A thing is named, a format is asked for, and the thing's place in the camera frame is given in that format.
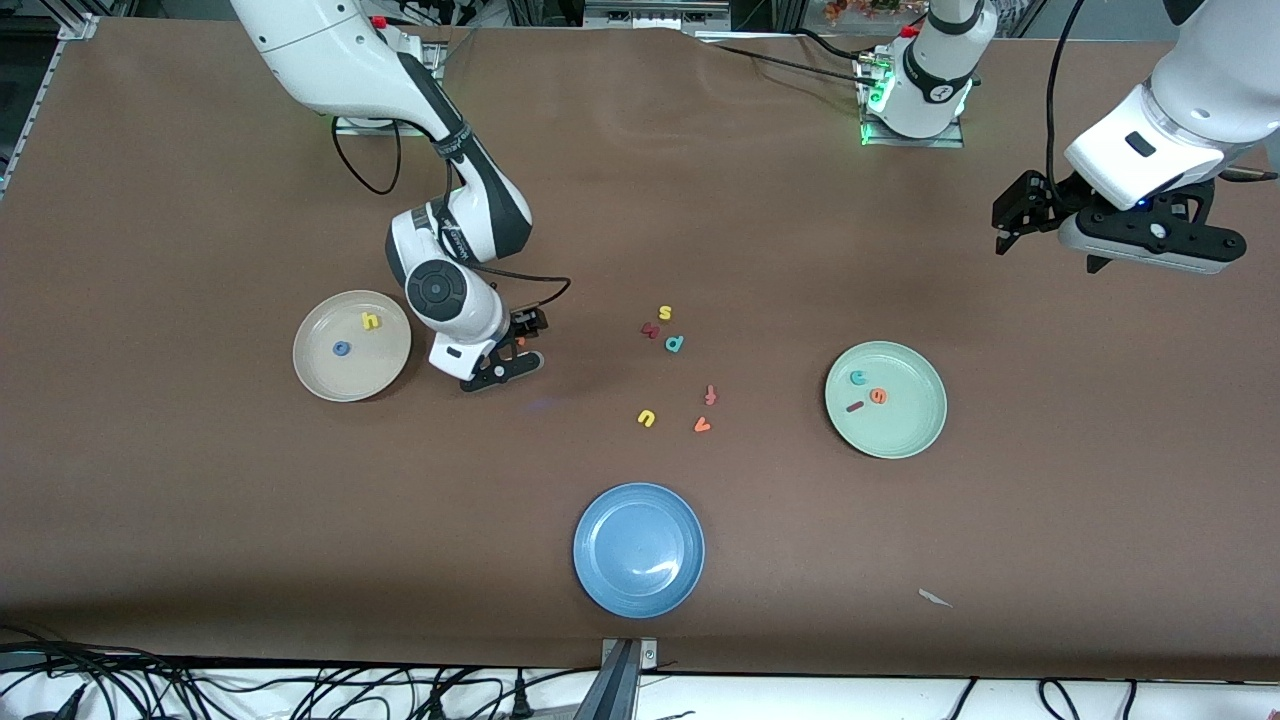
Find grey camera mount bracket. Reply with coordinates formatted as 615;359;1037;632
600;637;659;720

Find beige brown plate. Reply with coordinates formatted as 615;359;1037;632
292;290;413;403

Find brown table cover sheet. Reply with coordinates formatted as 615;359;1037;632
0;15;1280;683

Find orange artificial flowers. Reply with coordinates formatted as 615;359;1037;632
825;0;926;23

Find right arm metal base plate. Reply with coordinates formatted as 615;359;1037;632
333;40;446;136

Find black table power cable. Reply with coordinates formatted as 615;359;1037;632
700;42;881;89
790;28;881;63

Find blue plate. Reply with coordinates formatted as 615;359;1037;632
573;483;706;619

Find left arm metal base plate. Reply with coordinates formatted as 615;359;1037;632
856;50;967;149

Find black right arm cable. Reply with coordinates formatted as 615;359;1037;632
332;115;573;311

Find green plate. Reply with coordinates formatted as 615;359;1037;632
824;341;949;460

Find aluminium frame rail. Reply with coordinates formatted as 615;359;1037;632
0;0;101;201

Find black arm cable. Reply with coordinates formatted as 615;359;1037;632
332;115;573;311
1045;0;1086;191

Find grey equipment box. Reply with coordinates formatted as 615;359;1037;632
583;0;731;31

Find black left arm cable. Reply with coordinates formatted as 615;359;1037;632
1045;0;1086;191

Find black floor cable bundle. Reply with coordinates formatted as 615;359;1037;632
0;625;201;720

